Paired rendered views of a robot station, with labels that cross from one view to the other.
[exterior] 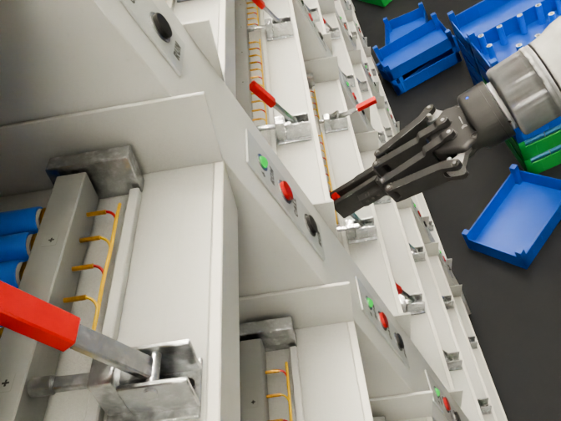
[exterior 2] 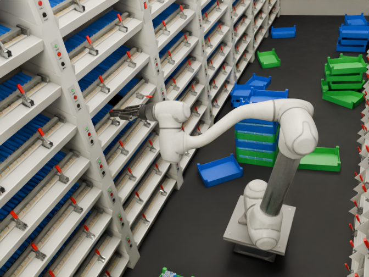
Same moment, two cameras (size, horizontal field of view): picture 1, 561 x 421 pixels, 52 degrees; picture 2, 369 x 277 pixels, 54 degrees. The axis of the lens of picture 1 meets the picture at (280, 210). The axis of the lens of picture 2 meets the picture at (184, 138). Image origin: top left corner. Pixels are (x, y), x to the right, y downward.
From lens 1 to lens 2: 1.25 m
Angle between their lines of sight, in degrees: 6
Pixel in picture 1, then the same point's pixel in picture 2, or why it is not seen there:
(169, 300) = (38, 97)
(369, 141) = not seen: hidden behind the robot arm
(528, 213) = (224, 172)
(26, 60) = (40, 60)
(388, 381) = (82, 145)
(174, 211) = (48, 88)
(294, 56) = (127, 73)
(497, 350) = (174, 204)
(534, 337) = (187, 206)
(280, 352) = (61, 122)
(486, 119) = (141, 112)
